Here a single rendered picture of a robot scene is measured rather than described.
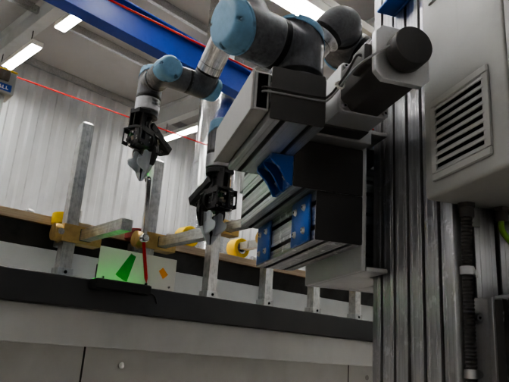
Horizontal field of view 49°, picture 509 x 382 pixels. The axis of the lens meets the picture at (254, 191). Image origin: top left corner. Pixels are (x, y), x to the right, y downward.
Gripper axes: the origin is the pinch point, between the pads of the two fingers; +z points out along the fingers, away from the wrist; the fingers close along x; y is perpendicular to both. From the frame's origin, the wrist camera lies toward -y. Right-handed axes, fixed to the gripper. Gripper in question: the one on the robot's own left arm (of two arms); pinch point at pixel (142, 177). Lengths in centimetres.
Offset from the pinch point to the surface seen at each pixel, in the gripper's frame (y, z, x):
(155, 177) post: -9.5, -3.4, -3.3
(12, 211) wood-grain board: 16.1, 12.4, -34.4
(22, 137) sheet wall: -407, -265, -636
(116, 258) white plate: -0.1, 24.2, -6.0
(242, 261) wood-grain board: -67, 12, -4
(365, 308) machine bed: -142, 22, 22
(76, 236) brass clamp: 12.0, 20.0, -10.3
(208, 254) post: -32.6, 16.8, 3.8
